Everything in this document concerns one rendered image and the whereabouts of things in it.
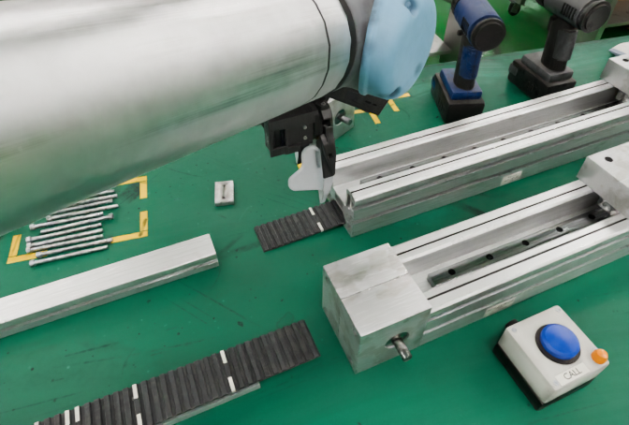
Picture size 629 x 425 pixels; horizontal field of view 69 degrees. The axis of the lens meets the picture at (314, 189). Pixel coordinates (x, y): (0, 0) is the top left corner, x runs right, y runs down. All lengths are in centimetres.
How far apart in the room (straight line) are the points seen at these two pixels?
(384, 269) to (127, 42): 44
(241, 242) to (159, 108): 54
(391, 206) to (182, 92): 54
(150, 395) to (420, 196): 45
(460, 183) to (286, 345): 37
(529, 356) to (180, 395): 39
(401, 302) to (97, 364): 38
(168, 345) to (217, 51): 49
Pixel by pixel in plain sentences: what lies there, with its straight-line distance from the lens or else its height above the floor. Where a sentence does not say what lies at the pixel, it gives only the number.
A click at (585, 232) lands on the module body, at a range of 70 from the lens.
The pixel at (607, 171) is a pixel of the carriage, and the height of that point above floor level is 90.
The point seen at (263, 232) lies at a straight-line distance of 71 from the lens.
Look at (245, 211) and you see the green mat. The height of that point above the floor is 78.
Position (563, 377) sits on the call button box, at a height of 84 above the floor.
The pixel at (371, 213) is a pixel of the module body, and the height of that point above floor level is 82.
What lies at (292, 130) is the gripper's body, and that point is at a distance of 54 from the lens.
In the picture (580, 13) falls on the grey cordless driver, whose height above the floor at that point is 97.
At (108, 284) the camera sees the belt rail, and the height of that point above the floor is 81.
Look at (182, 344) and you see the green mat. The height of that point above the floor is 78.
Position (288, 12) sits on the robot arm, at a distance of 24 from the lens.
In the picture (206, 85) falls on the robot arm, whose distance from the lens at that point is 20.
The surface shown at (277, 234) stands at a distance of 71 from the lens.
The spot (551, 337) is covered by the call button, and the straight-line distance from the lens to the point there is 59.
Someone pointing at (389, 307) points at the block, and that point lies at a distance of 53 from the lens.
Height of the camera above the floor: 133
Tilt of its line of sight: 45 degrees down
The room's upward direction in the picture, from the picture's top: straight up
